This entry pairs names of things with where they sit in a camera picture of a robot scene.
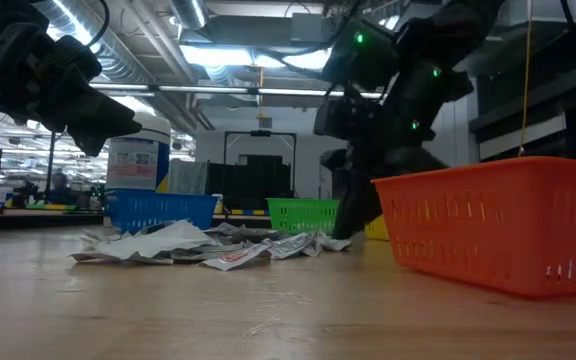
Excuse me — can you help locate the large plain white packet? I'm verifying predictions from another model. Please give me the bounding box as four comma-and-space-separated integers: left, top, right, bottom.
107, 219, 222, 261

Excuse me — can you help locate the white wipes canister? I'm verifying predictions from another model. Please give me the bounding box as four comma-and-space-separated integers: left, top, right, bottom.
106, 112, 172, 194

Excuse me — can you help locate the black slanted beam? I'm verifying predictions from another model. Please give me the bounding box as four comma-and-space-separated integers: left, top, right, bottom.
470, 49, 576, 164

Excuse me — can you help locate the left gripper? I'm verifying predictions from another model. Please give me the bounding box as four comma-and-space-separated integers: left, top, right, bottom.
0, 23, 142, 159

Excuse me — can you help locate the yellow black striped bar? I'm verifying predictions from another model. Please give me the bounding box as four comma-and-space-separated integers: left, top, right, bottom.
212, 208, 269, 217

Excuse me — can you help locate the green plastic basket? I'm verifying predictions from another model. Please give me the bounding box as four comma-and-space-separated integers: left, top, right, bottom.
266, 197, 342, 235

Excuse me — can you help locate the crumpled grey print packet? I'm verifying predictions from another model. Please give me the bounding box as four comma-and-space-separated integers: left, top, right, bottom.
205, 222, 289, 244

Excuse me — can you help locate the orange label white packet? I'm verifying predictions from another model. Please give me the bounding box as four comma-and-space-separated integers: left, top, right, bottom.
201, 243, 272, 273

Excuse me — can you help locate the black metal frame stand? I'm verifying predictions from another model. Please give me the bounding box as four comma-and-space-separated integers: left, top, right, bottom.
46, 132, 57, 194
223, 130, 298, 199

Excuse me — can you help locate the orange plastic basket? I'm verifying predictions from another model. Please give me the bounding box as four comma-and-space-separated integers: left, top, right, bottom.
371, 155, 576, 299

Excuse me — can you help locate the green yellow strip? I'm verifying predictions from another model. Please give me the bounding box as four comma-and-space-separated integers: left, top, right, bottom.
20, 202, 77, 211

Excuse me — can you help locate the blue plastic basket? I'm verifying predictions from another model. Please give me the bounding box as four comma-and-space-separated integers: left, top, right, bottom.
103, 188, 220, 232

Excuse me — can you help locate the white ceiling unit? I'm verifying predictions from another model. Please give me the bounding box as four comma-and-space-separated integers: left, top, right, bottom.
487, 0, 576, 56

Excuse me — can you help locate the small silver ventilation duct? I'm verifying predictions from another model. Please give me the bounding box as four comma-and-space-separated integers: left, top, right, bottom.
167, 0, 209, 31

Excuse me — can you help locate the grey ceiling unit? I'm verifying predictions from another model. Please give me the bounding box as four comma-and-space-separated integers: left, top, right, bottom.
290, 12, 325, 44

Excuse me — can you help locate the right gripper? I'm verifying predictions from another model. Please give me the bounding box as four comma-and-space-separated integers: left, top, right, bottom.
320, 68, 474, 240

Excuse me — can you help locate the large silver ventilation duct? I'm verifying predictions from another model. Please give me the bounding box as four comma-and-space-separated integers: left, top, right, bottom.
32, 0, 199, 134

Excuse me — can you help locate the black text white packet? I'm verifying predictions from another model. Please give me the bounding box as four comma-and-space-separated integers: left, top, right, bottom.
263, 231, 319, 260

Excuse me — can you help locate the long ceiling light bar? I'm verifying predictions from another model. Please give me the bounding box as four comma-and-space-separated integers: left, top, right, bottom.
87, 82, 384, 100

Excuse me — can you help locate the person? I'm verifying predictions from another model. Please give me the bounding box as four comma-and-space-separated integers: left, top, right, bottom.
45, 172, 77, 206

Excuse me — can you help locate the black cabinet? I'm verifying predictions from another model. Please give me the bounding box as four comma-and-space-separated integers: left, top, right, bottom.
206, 154, 293, 211

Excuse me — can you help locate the crumpled white packet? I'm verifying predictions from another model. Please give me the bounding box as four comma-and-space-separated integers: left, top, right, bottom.
80, 227, 134, 246

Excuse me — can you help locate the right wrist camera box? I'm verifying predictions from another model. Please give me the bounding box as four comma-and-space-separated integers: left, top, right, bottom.
313, 97, 369, 142

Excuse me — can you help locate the flat grey white packet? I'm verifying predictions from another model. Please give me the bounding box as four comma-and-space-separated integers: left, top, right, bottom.
70, 249, 174, 266

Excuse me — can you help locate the small white packet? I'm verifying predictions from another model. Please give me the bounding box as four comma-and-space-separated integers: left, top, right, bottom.
317, 233, 353, 253

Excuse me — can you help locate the yellow plastic basket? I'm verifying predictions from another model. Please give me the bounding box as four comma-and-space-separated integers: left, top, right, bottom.
364, 214, 390, 242

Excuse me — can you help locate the grey cloth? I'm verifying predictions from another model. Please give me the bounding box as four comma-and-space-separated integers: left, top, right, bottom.
167, 158, 209, 196

